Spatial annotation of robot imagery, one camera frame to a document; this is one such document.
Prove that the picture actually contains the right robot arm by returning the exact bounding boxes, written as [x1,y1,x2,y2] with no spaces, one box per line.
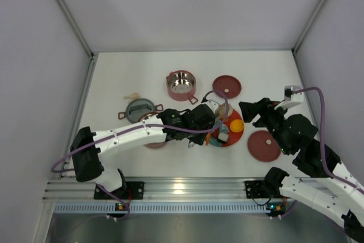
[239,98,363,242]

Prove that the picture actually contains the steel serving tongs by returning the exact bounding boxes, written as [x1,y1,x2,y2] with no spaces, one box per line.
[205,100,234,122]

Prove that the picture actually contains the dark red lid near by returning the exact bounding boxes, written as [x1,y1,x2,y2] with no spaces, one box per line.
[247,130,281,163]

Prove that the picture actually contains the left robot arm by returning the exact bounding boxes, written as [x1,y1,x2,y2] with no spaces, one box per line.
[71,102,218,192]

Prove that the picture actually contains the white sushi roll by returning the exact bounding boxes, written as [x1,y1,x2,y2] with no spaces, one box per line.
[217,133,229,144]

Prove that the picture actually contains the orange half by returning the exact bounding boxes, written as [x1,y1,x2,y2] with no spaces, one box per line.
[230,119,245,133]

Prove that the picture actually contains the beige toy piece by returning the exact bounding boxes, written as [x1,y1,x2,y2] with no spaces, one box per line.
[123,92,141,101]

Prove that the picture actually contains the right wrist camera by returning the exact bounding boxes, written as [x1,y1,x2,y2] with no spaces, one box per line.
[274,85,304,110]

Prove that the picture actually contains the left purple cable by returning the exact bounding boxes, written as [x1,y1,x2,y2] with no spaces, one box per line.
[51,89,230,173]

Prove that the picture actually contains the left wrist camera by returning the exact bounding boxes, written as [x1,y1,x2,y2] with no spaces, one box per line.
[201,97,220,112]

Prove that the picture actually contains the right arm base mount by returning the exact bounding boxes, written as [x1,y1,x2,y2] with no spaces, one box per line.
[244,167,289,199]

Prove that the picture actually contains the aluminium rail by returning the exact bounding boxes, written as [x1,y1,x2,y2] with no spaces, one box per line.
[43,177,250,201]

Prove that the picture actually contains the pink steel bowl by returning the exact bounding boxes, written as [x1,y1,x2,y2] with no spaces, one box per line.
[166,70,198,105]
[138,112,166,149]

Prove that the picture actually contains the steamed bun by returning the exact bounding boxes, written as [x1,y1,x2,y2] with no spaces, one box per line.
[215,103,234,118]

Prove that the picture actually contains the dark red lid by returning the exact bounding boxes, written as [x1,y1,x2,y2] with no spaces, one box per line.
[247,130,281,163]
[212,75,242,98]

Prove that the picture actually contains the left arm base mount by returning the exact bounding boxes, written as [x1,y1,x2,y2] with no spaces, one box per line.
[93,168,145,200]

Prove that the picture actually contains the red and teal plate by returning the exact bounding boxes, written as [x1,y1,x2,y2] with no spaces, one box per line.
[205,109,244,147]

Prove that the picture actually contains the purple cable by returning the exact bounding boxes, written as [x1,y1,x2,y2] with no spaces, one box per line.
[289,86,364,194]
[51,89,230,173]

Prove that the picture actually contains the dark red lid far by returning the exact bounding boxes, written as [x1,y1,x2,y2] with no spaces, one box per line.
[212,75,242,98]

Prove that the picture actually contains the slotted cable duct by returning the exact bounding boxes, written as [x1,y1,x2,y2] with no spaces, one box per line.
[53,202,270,214]

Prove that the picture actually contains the pink steel bowl far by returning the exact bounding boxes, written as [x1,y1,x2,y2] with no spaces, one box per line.
[166,70,198,105]

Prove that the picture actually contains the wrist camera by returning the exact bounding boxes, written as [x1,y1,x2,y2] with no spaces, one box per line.
[201,97,220,112]
[274,85,304,110]

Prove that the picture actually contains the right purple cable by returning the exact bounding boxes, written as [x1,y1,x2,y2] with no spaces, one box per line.
[289,86,364,194]

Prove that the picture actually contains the pink steel bowl near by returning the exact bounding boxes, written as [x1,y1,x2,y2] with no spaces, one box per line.
[138,112,166,149]

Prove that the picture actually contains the grey lunch box lid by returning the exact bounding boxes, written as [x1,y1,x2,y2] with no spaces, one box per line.
[118,98,164,123]

